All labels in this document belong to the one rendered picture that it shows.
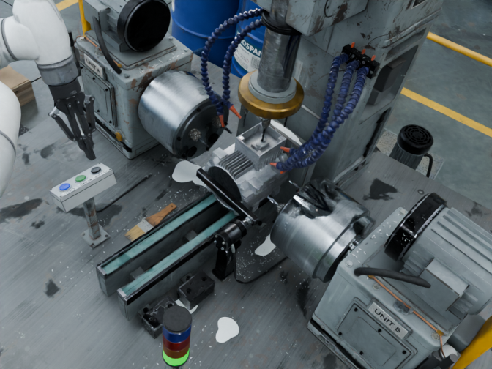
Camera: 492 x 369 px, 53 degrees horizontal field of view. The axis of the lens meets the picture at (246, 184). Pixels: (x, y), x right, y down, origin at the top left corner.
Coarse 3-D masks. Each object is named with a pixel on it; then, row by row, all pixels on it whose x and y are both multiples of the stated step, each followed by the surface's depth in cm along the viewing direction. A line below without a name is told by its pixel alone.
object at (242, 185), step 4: (280, 156) 151; (284, 156) 152; (212, 160) 147; (216, 160) 147; (280, 160) 152; (284, 160) 152; (212, 164) 148; (244, 180) 143; (240, 184) 142; (244, 184) 142; (208, 188) 157; (240, 188) 143; (244, 188) 142; (236, 212) 152
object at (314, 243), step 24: (312, 192) 134; (336, 192) 136; (288, 216) 133; (312, 216) 130; (336, 216) 129; (360, 216) 131; (288, 240) 134; (312, 240) 130; (336, 240) 128; (360, 240) 134; (312, 264) 131; (336, 264) 134
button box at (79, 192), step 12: (108, 168) 142; (72, 180) 139; (84, 180) 138; (96, 180) 138; (108, 180) 141; (60, 192) 135; (72, 192) 134; (84, 192) 137; (96, 192) 140; (60, 204) 135; (72, 204) 136
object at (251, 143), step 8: (256, 128) 152; (272, 128) 151; (240, 136) 147; (248, 136) 151; (256, 136) 152; (264, 136) 152; (272, 136) 152; (280, 136) 149; (240, 144) 146; (248, 144) 149; (256, 144) 147; (264, 144) 148; (272, 144) 151; (280, 144) 148; (240, 152) 149; (248, 152) 145; (256, 152) 143; (264, 152) 144; (272, 152) 147; (280, 152) 152; (256, 160) 144; (264, 160) 147; (272, 160) 151; (256, 168) 147
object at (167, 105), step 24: (168, 72) 161; (144, 96) 159; (168, 96) 154; (192, 96) 153; (216, 96) 156; (144, 120) 160; (168, 120) 153; (192, 120) 153; (216, 120) 161; (168, 144) 156; (192, 144) 161
